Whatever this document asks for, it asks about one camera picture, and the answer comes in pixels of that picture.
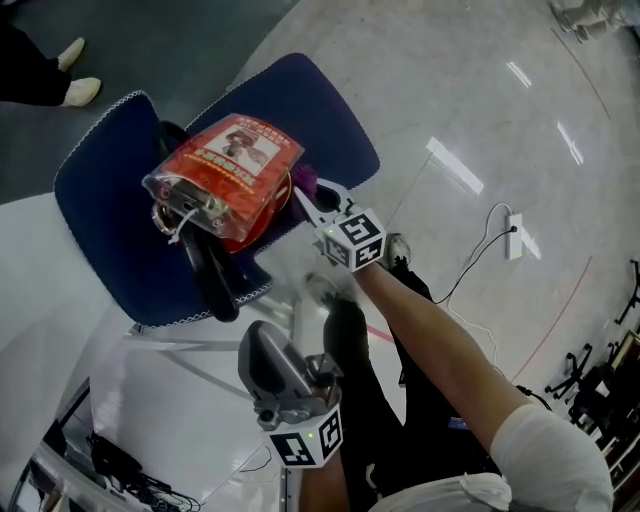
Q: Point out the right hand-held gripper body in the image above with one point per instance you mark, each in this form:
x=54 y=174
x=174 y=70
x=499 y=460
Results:
x=355 y=240

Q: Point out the person's right grey shoe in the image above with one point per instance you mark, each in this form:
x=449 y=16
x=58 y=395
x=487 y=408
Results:
x=397 y=247

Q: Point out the purple cloth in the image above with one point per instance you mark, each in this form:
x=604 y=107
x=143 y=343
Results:
x=305 y=182

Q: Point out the black metal stand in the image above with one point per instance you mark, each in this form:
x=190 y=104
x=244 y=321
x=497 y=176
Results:
x=631 y=295

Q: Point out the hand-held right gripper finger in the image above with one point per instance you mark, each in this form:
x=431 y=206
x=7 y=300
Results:
x=311 y=210
x=342 y=192

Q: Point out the black device with blue screen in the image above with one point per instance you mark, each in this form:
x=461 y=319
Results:
x=457 y=424

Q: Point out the person's grey shoe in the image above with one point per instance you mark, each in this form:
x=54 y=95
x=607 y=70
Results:
x=397 y=247
x=322 y=287

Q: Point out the white table with metal frame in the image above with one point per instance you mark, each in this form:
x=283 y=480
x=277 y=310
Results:
x=40 y=300

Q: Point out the white power strip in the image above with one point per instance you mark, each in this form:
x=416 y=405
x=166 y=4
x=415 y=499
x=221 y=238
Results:
x=515 y=240

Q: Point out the person's black trousers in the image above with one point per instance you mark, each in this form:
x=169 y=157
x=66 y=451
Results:
x=360 y=380

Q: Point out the clear tag sleeve red card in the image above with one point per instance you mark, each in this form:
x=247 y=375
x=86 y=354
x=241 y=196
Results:
x=225 y=170

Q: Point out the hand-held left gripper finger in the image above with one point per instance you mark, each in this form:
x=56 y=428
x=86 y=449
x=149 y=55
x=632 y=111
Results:
x=246 y=360
x=292 y=367

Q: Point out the person's left grey shoe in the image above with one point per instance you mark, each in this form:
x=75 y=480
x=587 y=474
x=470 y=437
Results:
x=322 y=287

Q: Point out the person's white shirt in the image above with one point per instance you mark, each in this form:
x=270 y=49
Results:
x=545 y=460

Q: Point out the navy blue cloth bag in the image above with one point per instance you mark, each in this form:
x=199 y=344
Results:
x=125 y=240

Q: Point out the person's right forearm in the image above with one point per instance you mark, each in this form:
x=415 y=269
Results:
x=435 y=345

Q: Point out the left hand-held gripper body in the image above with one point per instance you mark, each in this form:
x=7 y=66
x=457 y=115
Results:
x=305 y=440

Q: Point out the person's left forearm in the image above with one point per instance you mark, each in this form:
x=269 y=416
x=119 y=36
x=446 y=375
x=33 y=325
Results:
x=347 y=487

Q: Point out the black swivel chair base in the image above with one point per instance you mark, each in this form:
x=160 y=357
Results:
x=570 y=372

